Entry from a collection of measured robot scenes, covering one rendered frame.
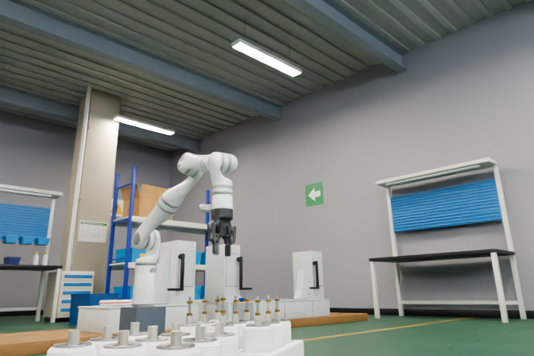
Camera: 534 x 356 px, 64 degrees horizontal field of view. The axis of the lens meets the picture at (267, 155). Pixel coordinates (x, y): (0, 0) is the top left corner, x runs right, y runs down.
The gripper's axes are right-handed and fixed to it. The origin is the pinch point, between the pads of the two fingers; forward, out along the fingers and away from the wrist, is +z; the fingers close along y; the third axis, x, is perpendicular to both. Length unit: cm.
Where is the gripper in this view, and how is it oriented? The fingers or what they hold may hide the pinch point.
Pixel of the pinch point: (222, 251)
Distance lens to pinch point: 148.4
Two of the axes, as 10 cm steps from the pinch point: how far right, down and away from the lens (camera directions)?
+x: -8.6, 1.7, 4.8
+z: 0.2, 9.5, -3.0
